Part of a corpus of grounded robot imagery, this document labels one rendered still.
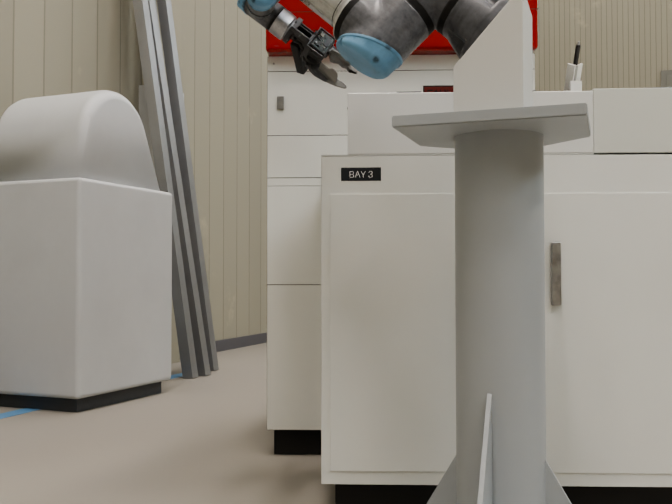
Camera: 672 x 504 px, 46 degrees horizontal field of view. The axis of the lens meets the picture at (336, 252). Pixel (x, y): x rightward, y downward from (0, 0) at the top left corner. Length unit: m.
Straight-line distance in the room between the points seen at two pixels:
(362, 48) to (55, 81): 3.11
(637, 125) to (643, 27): 10.14
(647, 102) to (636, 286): 0.41
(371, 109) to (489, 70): 0.46
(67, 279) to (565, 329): 2.12
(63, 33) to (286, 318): 2.57
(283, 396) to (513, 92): 1.35
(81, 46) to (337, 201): 3.06
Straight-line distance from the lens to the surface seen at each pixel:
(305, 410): 2.46
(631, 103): 1.93
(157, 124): 4.51
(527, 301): 1.43
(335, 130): 2.46
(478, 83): 1.44
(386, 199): 1.80
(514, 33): 1.45
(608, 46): 11.99
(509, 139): 1.43
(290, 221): 2.44
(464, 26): 1.50
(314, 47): 2.17
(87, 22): 4.76
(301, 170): 2.45
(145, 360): 3.70
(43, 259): 3.45
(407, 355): 1.81
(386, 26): 1.51
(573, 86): 2.20
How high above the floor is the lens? 0.55
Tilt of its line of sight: 2 degrees up
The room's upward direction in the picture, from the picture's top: straight up
